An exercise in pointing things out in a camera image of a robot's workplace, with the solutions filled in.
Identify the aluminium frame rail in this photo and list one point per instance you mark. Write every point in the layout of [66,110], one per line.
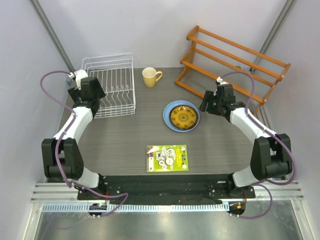
[51,33]

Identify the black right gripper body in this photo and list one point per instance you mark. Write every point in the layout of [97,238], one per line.
[214,103]

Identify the yellow mug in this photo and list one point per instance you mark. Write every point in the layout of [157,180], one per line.
[151,76]

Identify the yellow brown patterned plate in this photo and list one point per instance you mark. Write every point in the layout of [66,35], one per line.
[183,117]

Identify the green picture box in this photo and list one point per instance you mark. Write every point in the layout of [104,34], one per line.
[166,158]

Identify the orange wooden shelf rack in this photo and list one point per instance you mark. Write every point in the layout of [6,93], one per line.
[214,56]

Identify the white wire dish rack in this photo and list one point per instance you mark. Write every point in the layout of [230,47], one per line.
[116,76]

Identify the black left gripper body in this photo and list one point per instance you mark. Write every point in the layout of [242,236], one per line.
[75,93]

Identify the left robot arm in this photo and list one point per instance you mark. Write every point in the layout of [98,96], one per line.
[61,155]

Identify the light blue bear plate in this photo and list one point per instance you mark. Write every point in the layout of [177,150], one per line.
[170,106]

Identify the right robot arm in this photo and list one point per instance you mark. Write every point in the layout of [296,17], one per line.
[271,155]

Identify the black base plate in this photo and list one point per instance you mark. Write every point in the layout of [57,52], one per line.
[170,189]

